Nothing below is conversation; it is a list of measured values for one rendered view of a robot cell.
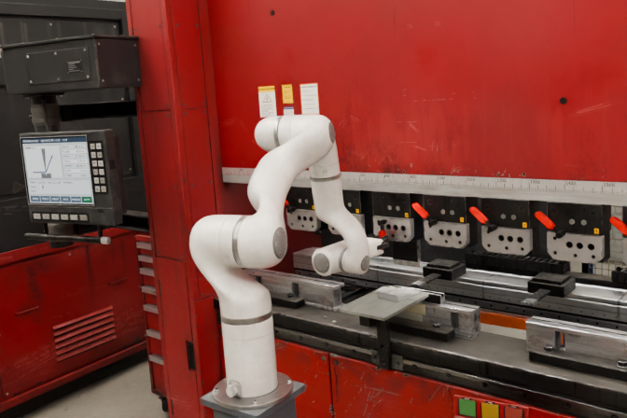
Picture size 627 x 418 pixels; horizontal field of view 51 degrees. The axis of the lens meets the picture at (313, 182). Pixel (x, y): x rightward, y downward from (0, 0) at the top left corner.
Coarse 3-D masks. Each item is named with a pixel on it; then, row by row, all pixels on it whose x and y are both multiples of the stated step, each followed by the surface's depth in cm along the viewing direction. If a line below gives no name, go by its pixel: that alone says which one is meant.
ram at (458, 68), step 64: (256, 0) 246; (320, 0) 227; (384, 0) 211; (448, 0) 197; (512, 0) 184; (576, 0) 173; (256, 64) 251; (320, 64) 231; (384, 64) 214; (448, 64) 200; (512, 64) 187; (576, 64) 176; (384, 128) 218; (448, 128) 203; (512, 128) 190; (576, 128) 178; (448, 192) 207; (512, 192) 193; (576, 192) 181
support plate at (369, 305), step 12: (384, 288) 228; (396, 288) 227; (360, 300) 217; (372, 300) 216; (384, 300) 216; (408, 300) 214; (420, 300) 216; (348, 312) 209; (360, 312) 207; (372, 312) 206; (384, 312) 205; (396, 312) 205
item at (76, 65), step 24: (0, 48) 262; (24, 48) 257; (48, 48) 252; (72, 48) 246; (96, 48) 242; (120, 48) 253; (24, 72) 259; (48, 72) 253; (72, 72) 248; (96, 72) 243; (120, 72) 253; (24, 96) 273; (48, 96) 272; (48, 120) 271
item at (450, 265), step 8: (432, 264) 242; (440, 264) 241; (448, 264) 240; (456, 264) 241; (464, 264) 243; (424, 272) 244; (432, 272) 241; (440, 272) 239; (448, 272) 237; (456, 272) 239; (464, 272) 243; (424, 280) 233; (432, 280) 234; (448, 280) 238
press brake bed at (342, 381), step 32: (288, 352) 248; (320, 352) 238; (352, 352) 228; (320, 384) 240; (352, 384) 230; (384, 384) 221; (416, 384) 212; (448, 384) 205; (480, 384) 197; (512, 384) 191; (320, 416) 243; (352, 416) 232; (384, 416) 223; (416, 416) 214; (448, 416) 206; (544, 416) 185; (576, 416) 181; (608, 416) 174
